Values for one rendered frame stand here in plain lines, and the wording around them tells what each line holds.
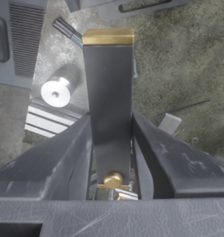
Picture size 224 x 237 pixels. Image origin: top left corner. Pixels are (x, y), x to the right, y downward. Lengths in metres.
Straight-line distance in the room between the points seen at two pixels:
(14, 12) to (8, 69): 0.29
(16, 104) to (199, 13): 1.47
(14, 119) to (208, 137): 1.50
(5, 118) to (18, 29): 0.86
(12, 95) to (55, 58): 1.27
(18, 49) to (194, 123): 0.92
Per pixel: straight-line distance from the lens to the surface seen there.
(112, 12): 0.35
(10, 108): 1.72
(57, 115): 0.42
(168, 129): 0.40
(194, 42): 0.38
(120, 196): 0.32
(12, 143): 1.96
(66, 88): 0.36
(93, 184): 0.16
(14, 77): 1.24
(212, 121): 0.46
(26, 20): 1.10
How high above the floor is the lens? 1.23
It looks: 54 degrees down
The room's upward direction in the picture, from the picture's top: 171 degrees counter-clockwise
